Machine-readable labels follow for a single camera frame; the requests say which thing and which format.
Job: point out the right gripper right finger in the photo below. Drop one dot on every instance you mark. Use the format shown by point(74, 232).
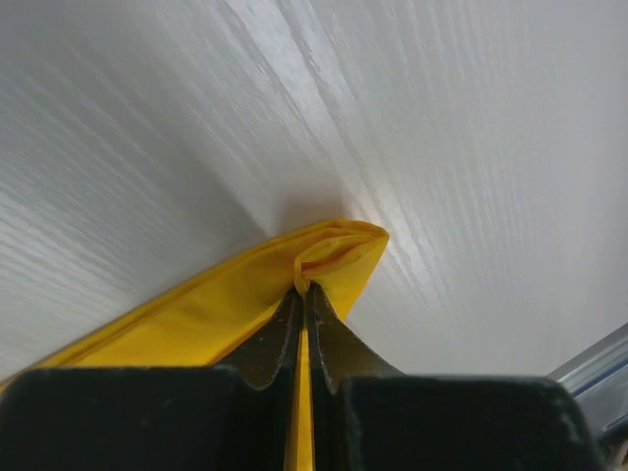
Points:
point(367, 415)

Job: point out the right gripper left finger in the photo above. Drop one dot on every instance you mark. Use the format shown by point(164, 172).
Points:
point(232, 415)

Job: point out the aluminium mounting rail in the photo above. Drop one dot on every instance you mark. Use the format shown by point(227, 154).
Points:
point(597, 379)

